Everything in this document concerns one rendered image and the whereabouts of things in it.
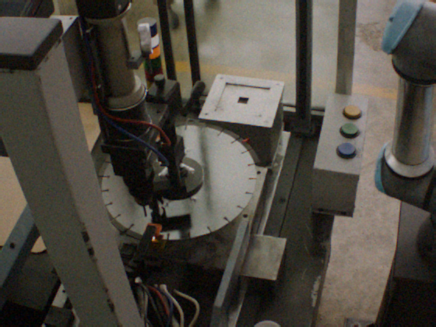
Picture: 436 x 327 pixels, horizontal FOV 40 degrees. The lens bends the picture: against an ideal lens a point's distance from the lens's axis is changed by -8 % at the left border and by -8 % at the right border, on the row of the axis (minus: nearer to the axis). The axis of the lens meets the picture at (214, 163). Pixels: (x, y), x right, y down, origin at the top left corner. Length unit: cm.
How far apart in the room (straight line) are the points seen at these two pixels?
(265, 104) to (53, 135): 127
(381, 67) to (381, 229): 108
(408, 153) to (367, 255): 115
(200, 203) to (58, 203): 93
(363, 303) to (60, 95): 201
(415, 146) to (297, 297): 42
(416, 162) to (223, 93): 57
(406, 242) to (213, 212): 49
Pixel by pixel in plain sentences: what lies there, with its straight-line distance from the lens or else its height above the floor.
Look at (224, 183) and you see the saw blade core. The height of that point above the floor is 95.
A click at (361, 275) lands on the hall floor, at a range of 236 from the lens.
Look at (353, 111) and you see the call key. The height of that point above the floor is 91.
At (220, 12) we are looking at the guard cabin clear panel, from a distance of 162.
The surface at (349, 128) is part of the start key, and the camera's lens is 153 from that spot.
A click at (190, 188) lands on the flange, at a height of 96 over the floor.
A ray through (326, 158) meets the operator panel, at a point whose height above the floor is 90.
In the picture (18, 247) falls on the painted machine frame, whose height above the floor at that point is 105.
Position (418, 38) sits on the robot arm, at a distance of 107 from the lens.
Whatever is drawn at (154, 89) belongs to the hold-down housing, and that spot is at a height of 125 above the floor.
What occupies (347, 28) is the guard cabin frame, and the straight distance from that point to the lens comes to 156.
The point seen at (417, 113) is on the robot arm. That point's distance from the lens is 121.
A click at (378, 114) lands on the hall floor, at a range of 300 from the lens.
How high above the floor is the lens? 192
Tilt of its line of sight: 45 degrees down
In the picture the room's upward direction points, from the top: 5 degrees counter-clockwise
